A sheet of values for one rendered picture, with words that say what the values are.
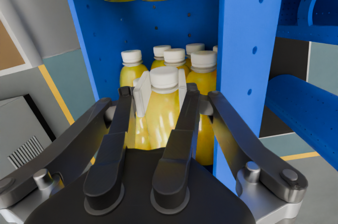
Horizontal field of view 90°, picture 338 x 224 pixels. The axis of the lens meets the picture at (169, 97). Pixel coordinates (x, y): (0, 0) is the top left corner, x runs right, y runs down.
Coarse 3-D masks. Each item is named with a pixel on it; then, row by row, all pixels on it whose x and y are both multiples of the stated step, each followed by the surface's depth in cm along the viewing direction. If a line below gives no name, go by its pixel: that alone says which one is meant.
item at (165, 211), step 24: (144, 168) 8; (192, 168) 8; (72, 192) 7; (120, 192) 7; (144, 192) 7; (192, 192) 6; (216, 192) 6; (48, 216) 6; (72, 216) 6; (96, 216) 6; (120, 216) 6; (144, 216) 6; (168, 216) 6; (192, 216) 6; (216, 216) 6; (240, 216) 6
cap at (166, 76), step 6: (162, 66) 24; (168, 66) 24; (150, 72) 22; (156, 72) 22; (162, 72) 22; (168, 72) 21; (174, 72) 21; (150, 78) 22; (156, 78) 21; (162, 78) 21; (168, 78) 21; (174, 78) 21; (156, 84) 22; (162, 84) 21; (168, 84) 21; (174, 84) 22
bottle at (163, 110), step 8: (152, 88) 22; (160, 88) 22; (168, 88) 22; (176, 88) 22; (152, 96) 23; (160, 96) 22; (168, 96) 22; (176, 96) 22; (152, 104) 22; (160, 104) 22; (168, 104) 22; (176, 104) 22; (152, 112) 22; (160, 112) 22; (168, 112) 22; (176, 112) 22; (152, 120) 23; (160, 120) 22; (168, 120) 22; (176, 120) 22; (152, 128) 23; (160, 128) 23; (168, 128) 22; (152, 136) 24; (160, 136) 23; (168, 136) 23; (152, 144) 25; (160, 144) 24
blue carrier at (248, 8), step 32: (96, 0) 29; (192, 0) 35; (224, 0) 13; (256, 0) 14; (96, 32) 30; (128, 32) 36; (160, 32) 39; (192, 32) 38; (224, 32) 14; (256, 32) 15; (96, 64) 30; (224, 64) 15; (256, 64) 17; (96, 96) 30; (224, 96) 16; (256, 96) 19; (256, 128) 22; (224, 160) 20
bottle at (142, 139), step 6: (138, 120) 29; (144, 120) 28; (138, 126) 29; (144, 126) 29; (138, 132) 30; (144, 132) 29; (138, 138) 30; (144, 138) 30; (138, 144) 31; (144, 144) 30
